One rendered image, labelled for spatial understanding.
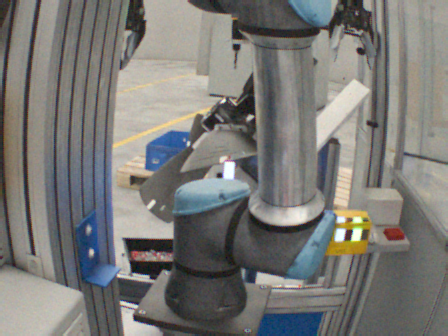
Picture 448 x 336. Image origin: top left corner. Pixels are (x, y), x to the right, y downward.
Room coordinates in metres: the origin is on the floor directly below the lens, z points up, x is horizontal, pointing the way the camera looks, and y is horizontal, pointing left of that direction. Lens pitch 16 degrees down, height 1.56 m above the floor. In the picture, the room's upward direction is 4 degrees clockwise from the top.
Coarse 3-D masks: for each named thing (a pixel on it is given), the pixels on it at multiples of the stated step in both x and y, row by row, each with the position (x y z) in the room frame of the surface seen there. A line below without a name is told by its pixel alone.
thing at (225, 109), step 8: (224, 96) 1.79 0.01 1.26; (216, 104) 1.81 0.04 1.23; (224, 104) 1.72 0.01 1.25; (232, 104) 1.73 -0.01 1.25; (208, 112) 1.80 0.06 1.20; (216, 112) 1.70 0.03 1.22; (224, 112) 1.71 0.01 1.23; (232, 112) 1.72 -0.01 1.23; (240, 112) 1.73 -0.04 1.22; (208, 120) 1.71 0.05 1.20; (216, 120) 1.71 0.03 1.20; (224, 120) 1.70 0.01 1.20; (232, 120) 1.71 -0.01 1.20; (240, 120) 1.72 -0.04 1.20; (248, 120) 1.76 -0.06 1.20; (208, 128) 1.73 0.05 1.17; (248, 128) 1.72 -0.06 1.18; (256, 128) 1.71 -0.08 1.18
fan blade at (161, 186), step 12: (180, 156) 1.74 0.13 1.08; (168, 168) 1.73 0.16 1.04; (180, 168) 1.71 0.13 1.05; (204, 168) 1.69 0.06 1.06; (156, 180) 1.72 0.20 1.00; (168, 180) 1.69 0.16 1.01; (180, 180) 1.68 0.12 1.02; (192, 180) 1.67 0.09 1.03; (144, 192) 1.72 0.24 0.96; (156, 192) 1.69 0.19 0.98; (168, 192) 1.66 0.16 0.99; (144, 204) 1.68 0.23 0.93; (156, 204) 1.65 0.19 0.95; (168, 204) 1.63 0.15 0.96; (168, 216) 1.60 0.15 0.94
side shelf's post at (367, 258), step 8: (368, 256) 1.77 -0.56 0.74; (360, 264) 1.80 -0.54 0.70; (368, 264) 1.77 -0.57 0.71; (360, 272) 1.77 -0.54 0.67; (368, 272) 1.77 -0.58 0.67; (360, 280) 1.77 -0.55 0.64; (360, 288) 1.78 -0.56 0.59; (352, 296) 1.79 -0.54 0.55; (360, 296) 1.77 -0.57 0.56; (352, 304) 1.77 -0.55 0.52; (352, 312) 1.78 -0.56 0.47; (344, 320) 1.79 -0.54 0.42; (352, 320) 1.77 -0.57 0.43; (344, 328) 1.77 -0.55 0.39
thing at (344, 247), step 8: (336, 216) 1.31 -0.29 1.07; (344, 216) 1.31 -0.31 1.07; (352, 216) 1.31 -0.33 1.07; (360, 216) 1.31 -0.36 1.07; (336, 224) 1.26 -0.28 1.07; (344, 224) 1.26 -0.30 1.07; (352, 224) 1.26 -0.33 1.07; (360, 224) 1.26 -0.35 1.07; (368, 224) 1.26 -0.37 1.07; (344, 240) 1.26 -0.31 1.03; (352, 240) 1.26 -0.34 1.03; (368, 240) 1.26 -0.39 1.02; (328, 248) 1.26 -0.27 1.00; (336, 248) 1.26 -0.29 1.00; (344, 248) 1.26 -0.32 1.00; (352, 248) 1.26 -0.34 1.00; (360, 248) 1.26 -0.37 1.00
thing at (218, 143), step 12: (216, 132) 1.61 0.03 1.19; (228, 132) 1.62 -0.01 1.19; (240, 132) 1.62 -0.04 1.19; (204, 144) 1.55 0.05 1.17; (216, 144) 1.53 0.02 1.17; (228, 144) 1.52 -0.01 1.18; (240, 144) 1.52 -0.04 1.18; (252, 144) 1.51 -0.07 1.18; (192, 156) 1.50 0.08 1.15; (204, 156) 1.47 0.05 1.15; (216, 156) 1.46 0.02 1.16; (228, 156) 1.44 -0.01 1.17; (240, 156) 1.42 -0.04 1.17; (192, 168) 1.43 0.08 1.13
